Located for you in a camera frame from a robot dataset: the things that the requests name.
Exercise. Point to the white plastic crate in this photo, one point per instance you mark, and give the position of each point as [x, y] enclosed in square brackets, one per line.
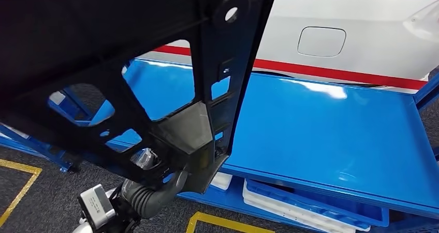
[274, 209]
[221, 181]

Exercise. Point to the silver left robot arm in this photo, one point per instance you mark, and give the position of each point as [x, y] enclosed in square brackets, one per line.
[144, 199]

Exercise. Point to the black plastic panel part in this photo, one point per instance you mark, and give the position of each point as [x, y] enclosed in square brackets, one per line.
[85, 36]

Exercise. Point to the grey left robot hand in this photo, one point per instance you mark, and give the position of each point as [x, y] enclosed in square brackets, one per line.
[178, 188]

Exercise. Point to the blue plastic crate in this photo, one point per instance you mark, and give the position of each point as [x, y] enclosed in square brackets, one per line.
[343, 207]

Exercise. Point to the blue metal shelf rack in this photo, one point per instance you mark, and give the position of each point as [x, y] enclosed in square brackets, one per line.
[55, 156]
[308, 121]

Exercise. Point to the white car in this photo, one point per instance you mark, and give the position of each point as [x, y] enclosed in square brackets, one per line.
[377, 36]

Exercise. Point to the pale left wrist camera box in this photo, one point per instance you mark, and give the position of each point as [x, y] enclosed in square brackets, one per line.
[96, 205]

